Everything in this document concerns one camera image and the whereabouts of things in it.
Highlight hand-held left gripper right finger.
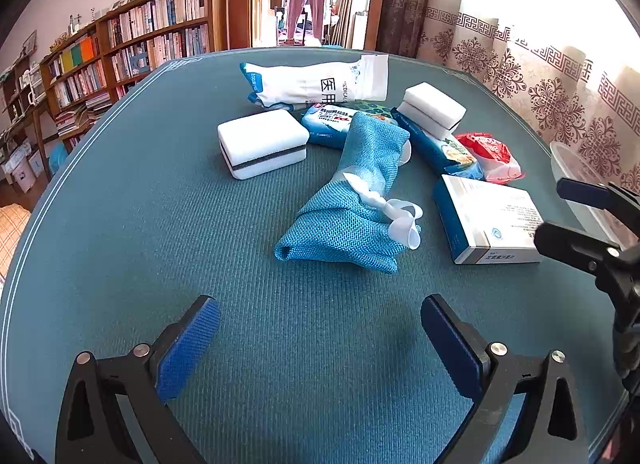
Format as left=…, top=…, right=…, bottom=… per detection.
left=420, top=294, right=591, bottom=464

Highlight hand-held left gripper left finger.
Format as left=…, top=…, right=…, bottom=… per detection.
left=54, top=294, right=222, bottom=464

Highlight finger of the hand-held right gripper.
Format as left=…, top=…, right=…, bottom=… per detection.
left=533, top=221, right=640, bottom=295
left=556, top=177, right=640, bottom=237

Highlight clear plastic bowl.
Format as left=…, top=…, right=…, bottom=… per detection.
left=549, top=141, right=626, bottom=250

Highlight white and blue box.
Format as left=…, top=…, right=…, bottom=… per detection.
left=432, top=174, right=546, bottom=265

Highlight red and white packet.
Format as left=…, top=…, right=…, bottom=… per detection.
left=455, top=131, right=526, bottom=186

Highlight white plastic spoons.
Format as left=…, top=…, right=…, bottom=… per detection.
left=334, top=141, right=425, bottom=251

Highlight blue cracker packet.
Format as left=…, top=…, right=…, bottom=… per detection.
left=301, top=102, right=361, bottom=150
left=390, top=107, right=485, bottom=180

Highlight blue mesh cloth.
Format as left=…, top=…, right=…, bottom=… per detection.
left=274, top=112, right=412, bottom=274

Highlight white sponge grey stripe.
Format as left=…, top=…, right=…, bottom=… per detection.
left=397, top=82, right=467, bottom=140
left=217, top=109, right=310, bottom=180

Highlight green toy block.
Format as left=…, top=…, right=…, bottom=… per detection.
left=350, top=100, right=396, bottom=120

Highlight white medical mask bag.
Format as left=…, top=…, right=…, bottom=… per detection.
left=240, top=54, right=390, bottom=110

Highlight white patterned curtain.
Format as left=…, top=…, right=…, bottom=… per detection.
left=417, top=0, right=640, bottom=195

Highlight low wooden side shelf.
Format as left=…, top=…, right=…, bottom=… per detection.
left=0, top=52, right=51, bottom=190

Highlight wooden bookshelf with books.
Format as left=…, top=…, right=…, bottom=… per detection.
left=39, top=0, right=231, bottom=145

